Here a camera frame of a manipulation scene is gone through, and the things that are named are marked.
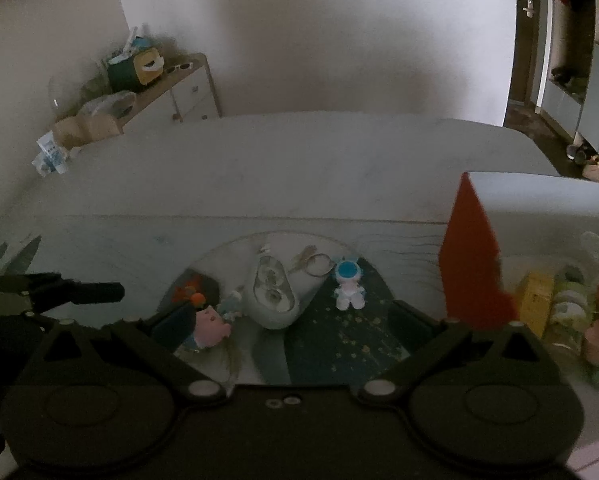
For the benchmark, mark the white sunglasses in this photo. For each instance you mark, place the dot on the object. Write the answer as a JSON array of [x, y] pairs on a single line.
[[178, 67]]

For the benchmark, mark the white oval case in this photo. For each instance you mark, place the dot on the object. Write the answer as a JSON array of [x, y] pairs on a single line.
[[272, 295]]

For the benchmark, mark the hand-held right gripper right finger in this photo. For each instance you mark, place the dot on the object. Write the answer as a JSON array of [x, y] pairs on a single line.
[[410, 321]]

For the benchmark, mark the grey shoe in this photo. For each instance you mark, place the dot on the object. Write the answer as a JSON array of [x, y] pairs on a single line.
[[576, 153]]

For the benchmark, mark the small pale blue toy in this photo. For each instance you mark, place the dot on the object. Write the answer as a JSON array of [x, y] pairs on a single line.
[[232, 306]]

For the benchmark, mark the red cardboard box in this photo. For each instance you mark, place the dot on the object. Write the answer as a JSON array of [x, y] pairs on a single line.
[[472, 265]]

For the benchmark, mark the dark wooden door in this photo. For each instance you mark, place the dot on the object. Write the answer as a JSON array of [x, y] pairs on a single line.
[[527, 50]]

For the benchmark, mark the small orange toy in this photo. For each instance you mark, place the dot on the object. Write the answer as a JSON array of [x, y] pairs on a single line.
[[189, 294]]

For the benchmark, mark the brown cardboard box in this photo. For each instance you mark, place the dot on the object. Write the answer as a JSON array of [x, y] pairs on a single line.
[[86, 130]]

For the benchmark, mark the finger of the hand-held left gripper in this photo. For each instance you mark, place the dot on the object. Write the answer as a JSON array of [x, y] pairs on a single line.
[[26, 255], [94, 293]]

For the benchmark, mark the white blue packet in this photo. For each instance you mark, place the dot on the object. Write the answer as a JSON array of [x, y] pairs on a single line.
[[51, 156]]

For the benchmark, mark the pink pig toy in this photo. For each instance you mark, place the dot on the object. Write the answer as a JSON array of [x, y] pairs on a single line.
[[210, 330]]

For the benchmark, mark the yellow wooden block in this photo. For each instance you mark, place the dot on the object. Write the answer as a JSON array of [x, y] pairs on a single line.
[[535, 302]]

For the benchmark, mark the white astronaut figurine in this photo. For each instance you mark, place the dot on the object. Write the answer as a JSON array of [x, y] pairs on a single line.
[[348, 285]]

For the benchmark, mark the dark round printed mat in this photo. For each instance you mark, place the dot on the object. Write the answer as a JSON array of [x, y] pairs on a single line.
[[339, 345]]

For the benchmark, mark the white wooden dresser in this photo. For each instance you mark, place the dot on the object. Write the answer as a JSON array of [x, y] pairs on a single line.
[[189, 95]]

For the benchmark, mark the beige shoe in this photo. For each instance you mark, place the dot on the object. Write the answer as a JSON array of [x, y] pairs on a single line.
[[593, 169]]

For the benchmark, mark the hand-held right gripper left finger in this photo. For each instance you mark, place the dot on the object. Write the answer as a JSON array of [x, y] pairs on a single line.
[[172, 327]]

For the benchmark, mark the green tissue box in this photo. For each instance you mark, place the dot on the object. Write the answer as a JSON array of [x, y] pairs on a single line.
[[132, 71]]

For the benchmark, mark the clear plastic bag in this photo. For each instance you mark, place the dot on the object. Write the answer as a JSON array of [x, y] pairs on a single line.
[[106, 105]]

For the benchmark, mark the grey wall cabinet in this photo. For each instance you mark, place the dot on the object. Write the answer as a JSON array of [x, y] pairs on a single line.
[[594, 110]]

